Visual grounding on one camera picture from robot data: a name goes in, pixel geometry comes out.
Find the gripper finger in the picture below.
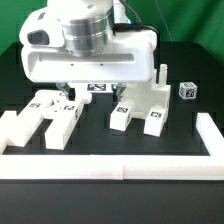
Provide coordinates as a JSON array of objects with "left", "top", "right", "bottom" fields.
[
  {"left": 56, "top": 83, "right": 75, "bottom": 101},
  {"left": 115, "top": 83, "right": 126, "bottom": 102}
]

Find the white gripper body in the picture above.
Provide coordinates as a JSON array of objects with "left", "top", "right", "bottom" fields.
[{"left": 20, "top": 6, "right": 157, "bottom": 83}]

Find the white chair back frame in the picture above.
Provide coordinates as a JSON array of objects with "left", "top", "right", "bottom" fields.
[{"left": 8, "top": 90, "right": 92, "bottom": 150}]

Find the white chair seat piece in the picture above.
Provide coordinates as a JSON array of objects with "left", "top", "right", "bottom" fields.
[{"left": 119, "top": 64, "right": 171, "bottom": 119}]

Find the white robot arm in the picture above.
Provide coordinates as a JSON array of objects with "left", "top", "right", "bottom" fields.
[{"left": 19, "top": 0, "right": 157, "bottom": 92}]

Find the white marker sheet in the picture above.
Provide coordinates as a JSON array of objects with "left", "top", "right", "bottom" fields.
[{"left": 69, "top": 83, "right": 118, "bottom": 93}]

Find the white marker cube right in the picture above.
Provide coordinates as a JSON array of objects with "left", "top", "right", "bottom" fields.
[{"left": 179, "top": 82, "right": 197, "bottom": 100}]

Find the black cable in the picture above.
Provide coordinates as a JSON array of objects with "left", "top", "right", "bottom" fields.
[{"left": 113, "top": 0, "right": 160, "bottom": 36}]

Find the white left side wall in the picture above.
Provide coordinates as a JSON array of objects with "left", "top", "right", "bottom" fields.
[{"left": 0, "top": 111, "right": 17, "bottom": 155}]

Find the white wall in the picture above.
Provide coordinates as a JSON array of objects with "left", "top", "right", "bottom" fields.
[
  {"left": 196, "top": 113, "right": 224, "bottom": 157},
  {"left": 0, "top": 111, "right": 17, "bottom": 155}
]

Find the white obstacle wall bar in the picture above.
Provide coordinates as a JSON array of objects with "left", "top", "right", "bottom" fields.
[{"left": 0, "top": 155, "right": 224, "bottom": 180}]

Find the white right side wall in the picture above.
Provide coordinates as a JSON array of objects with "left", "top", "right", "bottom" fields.
[{"left": 196, "top": 113, "right": 224, "bottom": 157}]

